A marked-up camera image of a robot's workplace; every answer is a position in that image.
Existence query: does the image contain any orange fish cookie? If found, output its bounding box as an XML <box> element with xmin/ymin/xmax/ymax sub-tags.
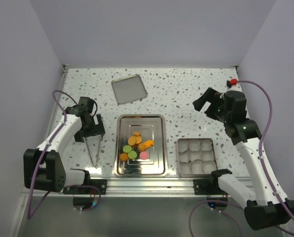
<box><xmin>144</xmin><ymin>140</ymin><xmax>154</xmax><ymax>148</ymax></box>

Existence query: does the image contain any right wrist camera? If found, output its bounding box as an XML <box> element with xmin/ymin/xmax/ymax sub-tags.
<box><xmin>226</xmin><ymin>79</ymin><xmax>242</xmax><ymax>92</ymax></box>

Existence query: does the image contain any orange chip cookie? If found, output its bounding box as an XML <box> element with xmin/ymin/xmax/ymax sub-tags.
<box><xmin>119</xmin><ymin>153</ymin><xmax>129</xmax><ymax>161</ymax></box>

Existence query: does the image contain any large steel tray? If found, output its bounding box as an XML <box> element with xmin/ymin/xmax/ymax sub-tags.
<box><xmin>114</xmin><ymin>114</ymin><xmax>167</xmax><ymax>178</ymax></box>

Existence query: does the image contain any round dotted orange cookie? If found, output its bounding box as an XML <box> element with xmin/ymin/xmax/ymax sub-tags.
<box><xmin>128</xmin><ymin>136</ymin><xmax>136</xmax><ymax>146</ymax></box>

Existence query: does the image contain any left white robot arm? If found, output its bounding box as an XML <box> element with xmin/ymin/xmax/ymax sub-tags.
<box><xmin>23</xmin><ymin>97</ymin><xmax>105</xmax><ymax>194</ymax></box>

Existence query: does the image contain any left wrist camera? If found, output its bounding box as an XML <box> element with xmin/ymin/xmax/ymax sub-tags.
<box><xmin>78</xmin><ymin>97</ymin><xmax>98</xmax><ymax>117</ymax></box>

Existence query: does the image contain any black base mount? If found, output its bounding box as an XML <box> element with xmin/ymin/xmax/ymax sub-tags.
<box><xmin>62</xmin><ymin>179</ymin><xmax>107</xmax><ymax>195</ymax></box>
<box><xmin>193</xmin><ymin>169</ymin><xmax>232</xmax><ymax>195</ymax></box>

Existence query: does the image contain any square tin lid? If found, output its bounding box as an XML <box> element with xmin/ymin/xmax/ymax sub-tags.
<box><xmin>111</xmin><ymin>74</ymin><xmax>147</xmax><ymax>105</ymax></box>

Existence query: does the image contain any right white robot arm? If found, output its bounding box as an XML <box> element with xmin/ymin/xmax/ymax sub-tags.
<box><xmin>193</xmin><ymin>87</ymin><xmax>294</xmax><ymax>231</ymax></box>

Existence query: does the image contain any pink cookie tin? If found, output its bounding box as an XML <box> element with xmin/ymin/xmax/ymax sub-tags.
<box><xmin>176</xmin><ymin>138</ymin><xmax>218</xmax><ymax>178</ymax></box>

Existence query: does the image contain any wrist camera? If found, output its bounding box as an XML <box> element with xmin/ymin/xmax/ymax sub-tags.
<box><xmin>226</xmin><ymin>79</ymin><xmax>242</xmax><ymax>92</ymax></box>
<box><xmin>78</xmin><ymin>97</ymin><xmax>98</xmax><ymax>117</ymax></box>

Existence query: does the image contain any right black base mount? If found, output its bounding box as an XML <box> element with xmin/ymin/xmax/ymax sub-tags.
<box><xmin>193</xmin><ymin>169</ymin><xmax>232</xmax><ymax>195</ymax></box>

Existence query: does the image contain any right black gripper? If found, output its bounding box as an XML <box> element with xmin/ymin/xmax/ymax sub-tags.
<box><xmin>193</xmin><ymin>87</ymin><xmax>231</xmax><ymax>124</ymax></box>

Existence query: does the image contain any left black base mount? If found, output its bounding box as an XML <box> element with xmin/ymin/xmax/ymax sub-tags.
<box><xmin>62</xmin><ymin>179</ymin><xmax>107</xmax><ymax>195</ymax></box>

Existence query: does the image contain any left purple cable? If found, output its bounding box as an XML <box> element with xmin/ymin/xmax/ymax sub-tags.
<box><xmin>26</xmin><ymin>90</ymin><xmax>101</xmax><ymax>220</ymax></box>

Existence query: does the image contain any pink sandwich cookie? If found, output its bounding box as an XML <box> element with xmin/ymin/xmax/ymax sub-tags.
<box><xmin>139</xmin><ymin>151</ymin><xmax>149</xmax><ymax>160</ymax></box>

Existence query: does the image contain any aluminium rail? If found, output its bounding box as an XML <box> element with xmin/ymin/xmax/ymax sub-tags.
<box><xmin>20</xmin><ymin>177</ymin><xmax>256</xmax><ymax>197</ymax></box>

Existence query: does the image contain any green sandwich cookie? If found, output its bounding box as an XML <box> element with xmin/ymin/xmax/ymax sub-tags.
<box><xmin>122</xmin><ymin>145</ymin><xmax>132</xmax><ymax>154</ymax></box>
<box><xmin>128</xmin><ymin>151</ymin><xmax>138</xmax><ymax>160</ymax></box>

